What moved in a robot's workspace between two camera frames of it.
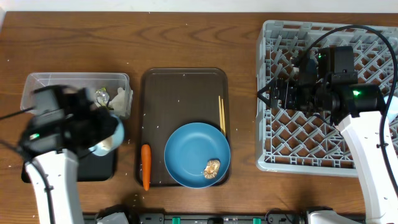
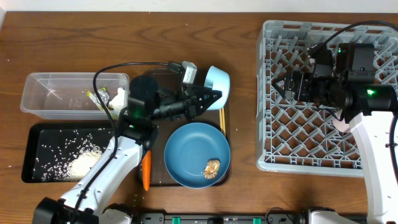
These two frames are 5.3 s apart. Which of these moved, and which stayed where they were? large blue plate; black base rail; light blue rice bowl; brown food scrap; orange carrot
Moved: light blue rice bowl
Stayed: large blue plate; brown food scrap; black base rail; orange carrot
